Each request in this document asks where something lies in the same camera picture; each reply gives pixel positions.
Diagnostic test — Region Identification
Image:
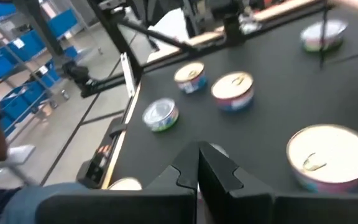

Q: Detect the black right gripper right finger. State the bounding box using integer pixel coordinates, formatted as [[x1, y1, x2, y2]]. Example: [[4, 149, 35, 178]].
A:
[[197, 141, 358, 224]]

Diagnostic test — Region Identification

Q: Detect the blue salmon can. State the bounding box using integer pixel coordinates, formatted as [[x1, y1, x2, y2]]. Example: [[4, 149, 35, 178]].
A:
[[107, 176, 143, 191], [210, 70, 255, 113], [285, 123, 358, 194], [173, 61, 208, 95]]

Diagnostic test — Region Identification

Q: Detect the black metal table frame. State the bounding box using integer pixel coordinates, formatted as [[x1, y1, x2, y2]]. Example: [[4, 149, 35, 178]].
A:
[[62, 0, 329, 99]]

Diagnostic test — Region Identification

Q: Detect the white corner bracket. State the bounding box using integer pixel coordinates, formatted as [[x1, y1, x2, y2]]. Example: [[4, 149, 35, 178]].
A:
[[120, 52, 137, 98]]

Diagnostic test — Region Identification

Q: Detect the black table-level camera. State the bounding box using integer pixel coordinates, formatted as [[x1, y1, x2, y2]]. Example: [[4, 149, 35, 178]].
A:
[[75, 146, 113, 190]]

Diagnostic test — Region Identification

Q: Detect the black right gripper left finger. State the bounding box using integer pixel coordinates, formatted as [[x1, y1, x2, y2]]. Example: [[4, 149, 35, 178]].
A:
[[35, 141, 199, 224]]

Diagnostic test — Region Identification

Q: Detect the green label tuna can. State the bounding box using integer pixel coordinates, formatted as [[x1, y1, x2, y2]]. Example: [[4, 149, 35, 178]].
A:
[[141, 98, 180, 133], [300, 19, 349, 53]]

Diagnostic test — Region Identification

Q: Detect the white board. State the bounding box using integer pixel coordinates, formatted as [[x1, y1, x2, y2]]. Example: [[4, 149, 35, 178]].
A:
[[147, 7, 193, 63]]

